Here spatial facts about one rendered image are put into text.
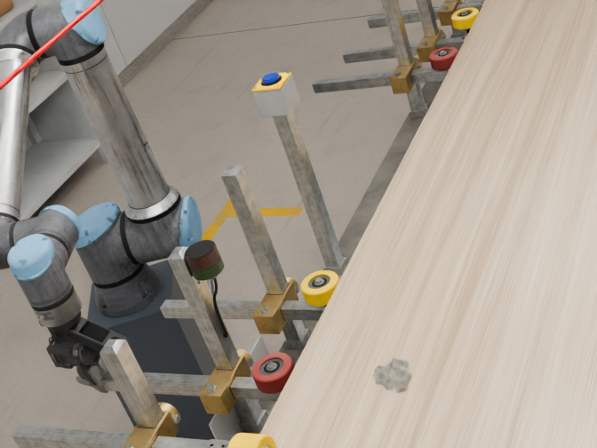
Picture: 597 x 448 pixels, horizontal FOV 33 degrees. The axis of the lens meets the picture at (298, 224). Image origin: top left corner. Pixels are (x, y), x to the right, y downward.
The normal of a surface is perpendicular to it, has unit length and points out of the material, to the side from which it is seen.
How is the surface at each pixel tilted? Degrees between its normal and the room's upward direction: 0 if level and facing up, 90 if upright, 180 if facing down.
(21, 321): 0
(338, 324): 0
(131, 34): 90
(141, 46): 90
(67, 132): 90
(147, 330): 90
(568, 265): 0
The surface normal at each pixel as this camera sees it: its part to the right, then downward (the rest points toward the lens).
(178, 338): 0.11, 0.50
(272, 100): -0.36, 0.59
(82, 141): -0.29, -0.81
